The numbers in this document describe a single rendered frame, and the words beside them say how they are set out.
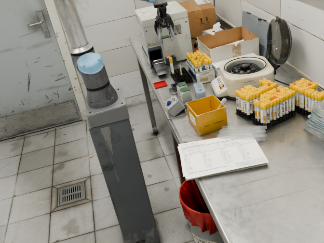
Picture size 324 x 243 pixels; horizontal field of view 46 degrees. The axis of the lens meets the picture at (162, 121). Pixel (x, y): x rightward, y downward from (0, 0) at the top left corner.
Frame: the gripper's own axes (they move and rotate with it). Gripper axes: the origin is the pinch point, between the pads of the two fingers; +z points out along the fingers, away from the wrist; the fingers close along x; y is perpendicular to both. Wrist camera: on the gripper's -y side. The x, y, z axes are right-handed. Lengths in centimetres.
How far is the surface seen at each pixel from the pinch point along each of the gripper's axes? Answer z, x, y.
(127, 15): 21, -17, -151
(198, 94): 13.3, 6.1, 44.1
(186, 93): 17.1, 2.1, 33.0
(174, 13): -7.4, 9.1, -21.5
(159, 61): 16.4, -5.1, -13.3
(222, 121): 19, 12, 62
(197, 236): 86, -7, 58
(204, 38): 9.8, 23.6, -17.0
